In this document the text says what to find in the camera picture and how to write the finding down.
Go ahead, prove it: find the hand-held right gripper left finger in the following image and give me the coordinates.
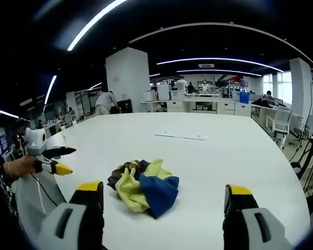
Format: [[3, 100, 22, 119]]
[[35, 181, 105, 250]]

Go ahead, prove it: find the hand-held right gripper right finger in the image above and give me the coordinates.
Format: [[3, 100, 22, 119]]
[[222, 183, 293, 250]]

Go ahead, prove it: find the yellow blue brown garment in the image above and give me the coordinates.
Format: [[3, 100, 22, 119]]
[[106, 157, 180, 219]]

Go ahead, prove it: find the white template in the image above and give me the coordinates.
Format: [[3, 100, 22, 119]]
[[154, 127, 208, 141]]

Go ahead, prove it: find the person's left hand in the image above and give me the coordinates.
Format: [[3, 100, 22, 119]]
[[4, 155, 39, 181]]

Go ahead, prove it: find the light grey chair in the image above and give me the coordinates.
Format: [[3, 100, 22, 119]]
[[15, 171, 68, 231]]

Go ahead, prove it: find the person's dotted black clothing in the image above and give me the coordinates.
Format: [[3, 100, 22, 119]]
[[0, 148, 19, 218]]

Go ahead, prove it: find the short ceiling light strip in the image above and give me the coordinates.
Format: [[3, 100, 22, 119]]
[[43, 75, 57, 105]]

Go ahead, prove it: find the black cabinet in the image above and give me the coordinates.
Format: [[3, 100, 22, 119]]
[[117, 99, 134, 114]]

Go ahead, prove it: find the black metal stand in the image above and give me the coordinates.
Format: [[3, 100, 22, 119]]
[[288, 134, 313, 209]]

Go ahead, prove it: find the white mesh office chair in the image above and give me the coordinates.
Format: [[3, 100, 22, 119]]
[[265, 105, 294, 149]]

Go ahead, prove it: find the white square pillar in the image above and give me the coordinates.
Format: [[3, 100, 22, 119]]
[[105, 46, 151, 113]]

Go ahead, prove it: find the white storage box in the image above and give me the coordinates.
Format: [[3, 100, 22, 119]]
[[170, 90, 186, 101], [157, 84, 171, 101], [143, 91, 158, 103]]

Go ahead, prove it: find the white desk row with drawers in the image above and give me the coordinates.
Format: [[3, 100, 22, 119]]
[[140, 95, 252, 117]]

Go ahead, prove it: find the blue storage box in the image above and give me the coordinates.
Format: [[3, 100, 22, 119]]
[[239, 91, 251, 105]]

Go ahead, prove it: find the long ceiling light strip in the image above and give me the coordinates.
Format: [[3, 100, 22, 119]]
[[67, 0, 128, 52]]

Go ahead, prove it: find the curved ceiling light strip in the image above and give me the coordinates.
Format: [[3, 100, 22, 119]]
[[156, 57, 285, 72]]

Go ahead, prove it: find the thin black cable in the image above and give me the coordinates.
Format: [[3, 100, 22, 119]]
[[30, 173, 58, 207]]

